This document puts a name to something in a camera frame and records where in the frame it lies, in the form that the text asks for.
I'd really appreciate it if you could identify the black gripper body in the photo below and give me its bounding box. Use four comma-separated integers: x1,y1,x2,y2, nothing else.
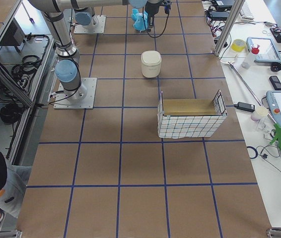
145,0,162,27

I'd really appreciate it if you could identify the white trash can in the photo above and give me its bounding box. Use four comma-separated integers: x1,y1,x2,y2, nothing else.
141,51,162,78

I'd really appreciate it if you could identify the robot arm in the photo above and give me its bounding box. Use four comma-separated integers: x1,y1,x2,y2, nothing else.
30,0,168,59
74,7,99,29

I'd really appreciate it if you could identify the blue teddy bear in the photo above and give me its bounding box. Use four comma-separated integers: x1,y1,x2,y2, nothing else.
131,8,147,32

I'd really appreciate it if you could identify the long metal rod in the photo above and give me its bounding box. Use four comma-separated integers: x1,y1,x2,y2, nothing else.
224,61,281,128

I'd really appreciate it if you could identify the yellow tape roll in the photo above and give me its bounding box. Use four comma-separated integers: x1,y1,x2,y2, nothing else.
231,39,246,52

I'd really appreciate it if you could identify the checkered cloth wooden box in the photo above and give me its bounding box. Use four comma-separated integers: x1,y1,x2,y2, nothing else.
157,90,227,139

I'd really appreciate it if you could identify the red capped bottle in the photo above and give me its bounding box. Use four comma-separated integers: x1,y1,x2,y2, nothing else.
241,45,260,69

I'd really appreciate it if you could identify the upper teach pendant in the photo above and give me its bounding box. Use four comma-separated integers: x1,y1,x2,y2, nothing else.
246,37,281,63

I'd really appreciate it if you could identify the black power adapter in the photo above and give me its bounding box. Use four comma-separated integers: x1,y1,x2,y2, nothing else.
234,102,255,113

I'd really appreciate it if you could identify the grey control box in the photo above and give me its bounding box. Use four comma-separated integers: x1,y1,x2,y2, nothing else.
0,18,25,53

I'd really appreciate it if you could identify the black remote control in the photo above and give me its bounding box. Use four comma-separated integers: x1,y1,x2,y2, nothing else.
269,76,281,90

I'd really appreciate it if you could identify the white paper cup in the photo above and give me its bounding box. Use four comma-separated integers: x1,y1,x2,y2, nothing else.
250,106,269,121

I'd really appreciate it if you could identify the green plastic clamp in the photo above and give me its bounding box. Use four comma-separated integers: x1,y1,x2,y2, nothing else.
270,123,281,150

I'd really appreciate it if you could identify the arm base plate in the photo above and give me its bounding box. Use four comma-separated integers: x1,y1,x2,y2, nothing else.
53,78,97,110
74,13,106,34

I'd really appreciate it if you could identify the aluminium frame post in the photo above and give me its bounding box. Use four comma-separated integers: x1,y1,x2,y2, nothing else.
214,0,245,57

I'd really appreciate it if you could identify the blue tape ring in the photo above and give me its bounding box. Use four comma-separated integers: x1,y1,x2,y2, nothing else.
246,146,258,159

